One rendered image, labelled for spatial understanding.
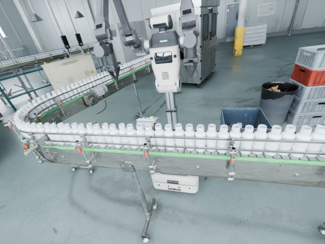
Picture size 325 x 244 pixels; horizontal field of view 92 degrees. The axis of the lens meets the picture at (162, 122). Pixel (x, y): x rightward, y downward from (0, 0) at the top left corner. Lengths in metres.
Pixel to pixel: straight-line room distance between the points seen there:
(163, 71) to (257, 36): 9.07
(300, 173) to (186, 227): 1.11
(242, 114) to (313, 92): 1.65
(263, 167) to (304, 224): 1.12
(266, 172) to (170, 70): 0.95
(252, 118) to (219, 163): 0.73
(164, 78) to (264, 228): 1.59
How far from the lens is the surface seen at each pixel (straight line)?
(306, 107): 3.15
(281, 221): 2.00
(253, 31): 10.16
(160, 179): 1.82
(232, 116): 1.55
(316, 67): 2.90
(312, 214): 2.17
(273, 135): 0.93
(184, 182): 1.78
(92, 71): 5.20
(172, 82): 1.37
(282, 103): 2.86
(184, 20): 0.84
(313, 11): 14.12
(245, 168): 1.01
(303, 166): 1.07
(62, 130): 1.29
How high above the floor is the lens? 1.65
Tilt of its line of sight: 32 degrees down
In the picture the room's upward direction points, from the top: 9 degrees counter-clockwise
